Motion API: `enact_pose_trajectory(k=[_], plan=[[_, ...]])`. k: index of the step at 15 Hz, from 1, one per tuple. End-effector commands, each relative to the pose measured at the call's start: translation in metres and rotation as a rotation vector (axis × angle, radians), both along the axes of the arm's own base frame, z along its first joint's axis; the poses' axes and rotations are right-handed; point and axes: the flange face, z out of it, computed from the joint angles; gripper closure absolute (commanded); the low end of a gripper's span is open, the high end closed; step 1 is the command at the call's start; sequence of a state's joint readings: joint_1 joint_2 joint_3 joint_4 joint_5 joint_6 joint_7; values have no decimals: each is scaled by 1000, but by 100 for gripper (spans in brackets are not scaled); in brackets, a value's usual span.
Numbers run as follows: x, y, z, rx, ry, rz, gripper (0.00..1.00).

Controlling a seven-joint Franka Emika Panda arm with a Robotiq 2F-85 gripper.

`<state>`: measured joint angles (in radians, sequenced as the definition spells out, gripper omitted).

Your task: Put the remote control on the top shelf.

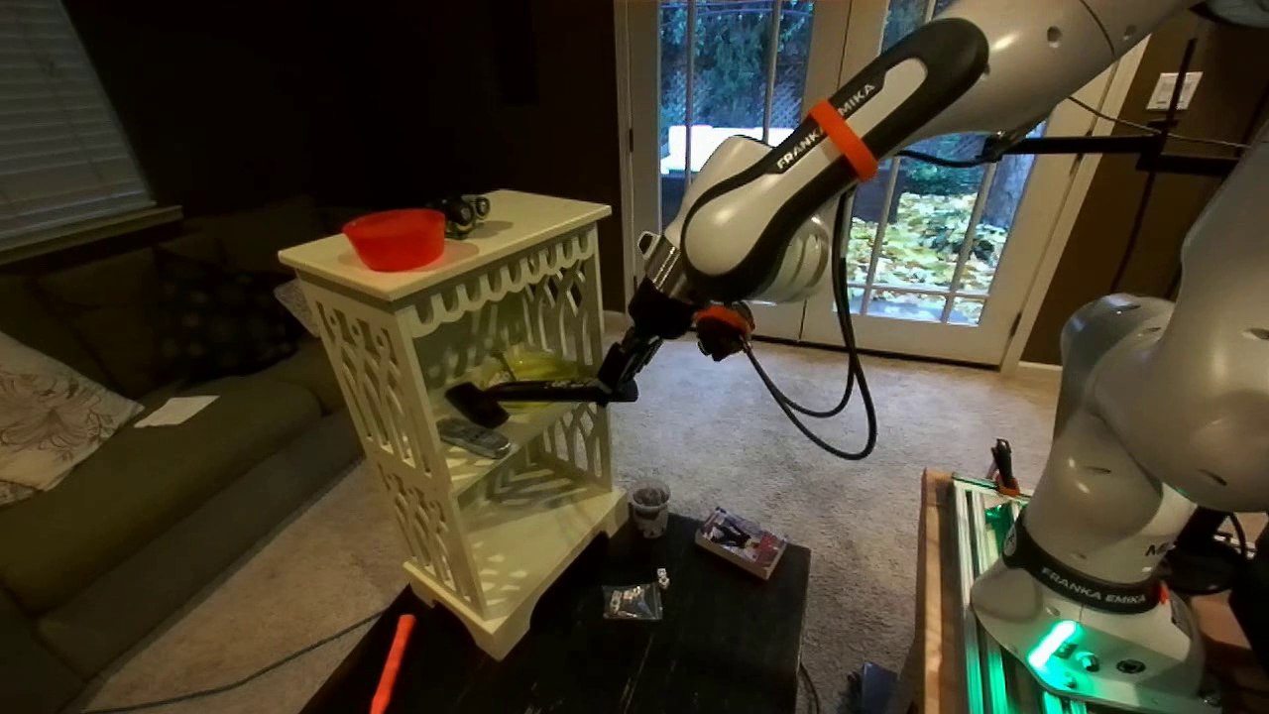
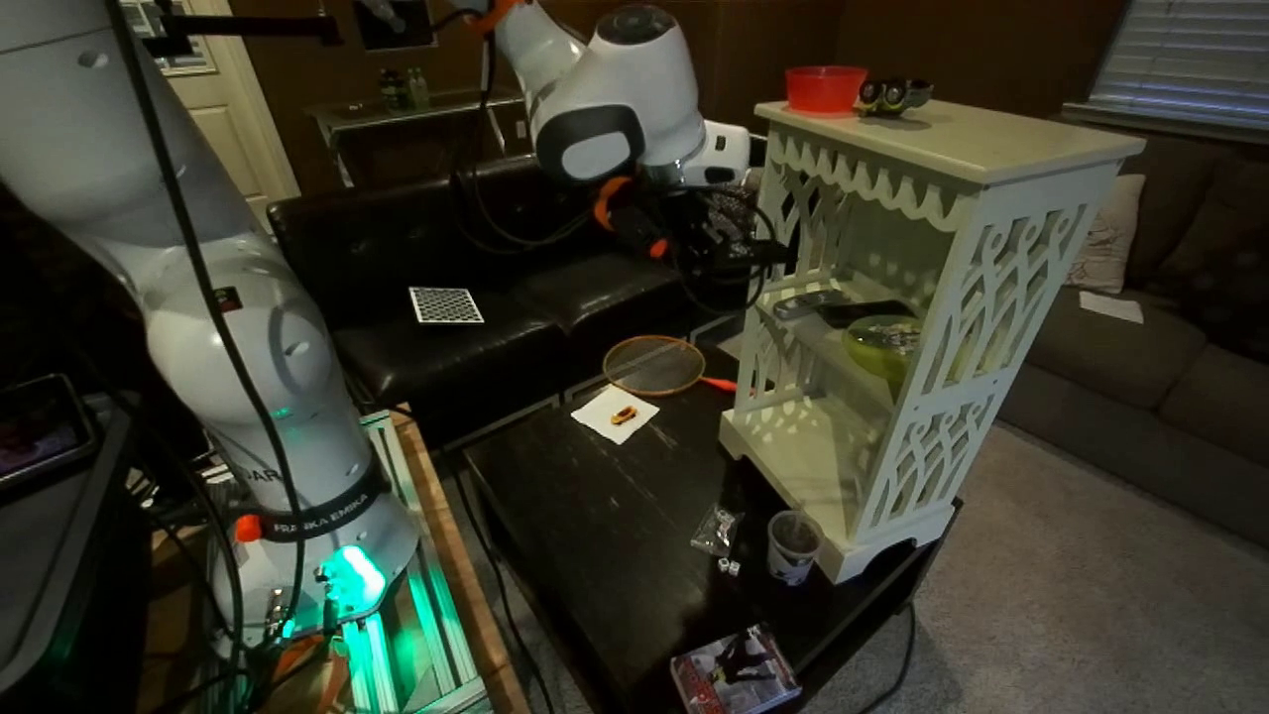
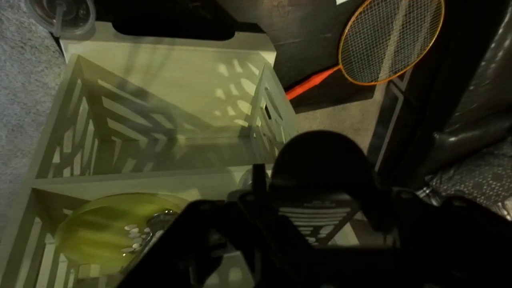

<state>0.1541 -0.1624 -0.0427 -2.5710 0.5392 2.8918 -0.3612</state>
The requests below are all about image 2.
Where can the glossy printed booklet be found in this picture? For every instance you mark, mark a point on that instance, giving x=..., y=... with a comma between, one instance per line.
x=735, y=671

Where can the yellow-green bowl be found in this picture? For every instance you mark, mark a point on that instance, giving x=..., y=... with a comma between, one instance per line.
x=879, y=347

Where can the white card with red item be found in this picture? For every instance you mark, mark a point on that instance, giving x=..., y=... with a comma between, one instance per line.
x=615, y=414

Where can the crumpled clear wrapper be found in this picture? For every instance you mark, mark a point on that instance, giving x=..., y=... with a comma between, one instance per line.
x=717, y=536

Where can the white lattice shelf unit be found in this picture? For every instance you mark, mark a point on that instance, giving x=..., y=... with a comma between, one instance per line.
x=978, y=265

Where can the pale sofa pillow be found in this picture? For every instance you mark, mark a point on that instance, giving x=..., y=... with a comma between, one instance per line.
x=1107, y=230

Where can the black leather couch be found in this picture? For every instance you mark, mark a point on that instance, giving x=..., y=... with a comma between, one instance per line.
x=530, y=303

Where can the small white cup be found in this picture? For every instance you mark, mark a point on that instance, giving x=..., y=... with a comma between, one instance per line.
x=793, y=544

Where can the red plastic bowl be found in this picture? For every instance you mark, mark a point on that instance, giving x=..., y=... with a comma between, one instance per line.
x=826, y=88

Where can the small card on couch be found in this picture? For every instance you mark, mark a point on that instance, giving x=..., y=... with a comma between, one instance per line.
x=444, y=303

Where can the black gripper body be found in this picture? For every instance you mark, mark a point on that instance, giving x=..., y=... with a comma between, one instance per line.
x=726, y=252

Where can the white paper sheet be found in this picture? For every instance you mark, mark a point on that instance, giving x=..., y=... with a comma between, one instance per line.
x=1113, y=306

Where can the grey fabric sofa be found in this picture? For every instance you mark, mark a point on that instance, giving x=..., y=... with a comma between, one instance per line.
x=1165, y=371

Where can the window blinds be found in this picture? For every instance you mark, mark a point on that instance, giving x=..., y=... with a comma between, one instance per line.
x=1183, y=60

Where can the glass side table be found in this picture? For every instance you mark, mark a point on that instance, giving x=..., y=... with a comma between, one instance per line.
x=411, y=121

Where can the small dark object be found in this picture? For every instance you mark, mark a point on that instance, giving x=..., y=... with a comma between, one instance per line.
x=896, y=98

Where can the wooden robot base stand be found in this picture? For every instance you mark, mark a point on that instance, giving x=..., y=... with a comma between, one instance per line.
x=423, y=598

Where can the dark wooden coffee table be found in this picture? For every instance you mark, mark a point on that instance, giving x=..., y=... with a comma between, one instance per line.
x=637, y=529

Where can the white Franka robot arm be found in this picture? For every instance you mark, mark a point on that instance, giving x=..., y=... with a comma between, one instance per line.
x=241, y=341

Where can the dark electronic device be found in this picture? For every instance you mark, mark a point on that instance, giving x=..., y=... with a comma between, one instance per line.
x=40, y=430

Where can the white panel door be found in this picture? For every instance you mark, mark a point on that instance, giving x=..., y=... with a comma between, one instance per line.
x=224, y=121

